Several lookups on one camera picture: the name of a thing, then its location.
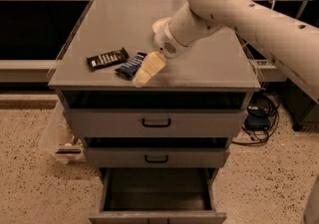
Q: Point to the blue rxbar blueberry bar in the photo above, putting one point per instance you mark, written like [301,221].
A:
[130,68]

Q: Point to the white paper bowl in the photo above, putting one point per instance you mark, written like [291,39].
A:
[159,23]

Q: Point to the blue box with cables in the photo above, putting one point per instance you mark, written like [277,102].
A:
[262,120]

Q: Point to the grey drawer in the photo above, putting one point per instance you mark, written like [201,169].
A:
[102,123]
[157,157]
[157,196]

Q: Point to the grey drawer cabinet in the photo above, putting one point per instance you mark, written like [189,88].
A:
[212,75]

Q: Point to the grey top drawer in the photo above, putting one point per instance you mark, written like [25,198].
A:
[102,123]

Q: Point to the metal railing beam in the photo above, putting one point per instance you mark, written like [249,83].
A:
[27,71]

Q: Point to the clear plastic bin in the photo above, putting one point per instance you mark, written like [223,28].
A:
[58,141]

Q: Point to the grey middle drawer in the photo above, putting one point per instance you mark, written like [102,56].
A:
[157,157]

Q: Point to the grey bottom drawer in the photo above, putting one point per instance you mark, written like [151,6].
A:
[157,196]

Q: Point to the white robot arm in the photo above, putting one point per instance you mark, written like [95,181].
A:
[291,45]

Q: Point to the black snack bar wrapper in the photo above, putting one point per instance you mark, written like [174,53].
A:
[108,59]

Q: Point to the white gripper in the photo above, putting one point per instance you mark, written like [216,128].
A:
[164,45]

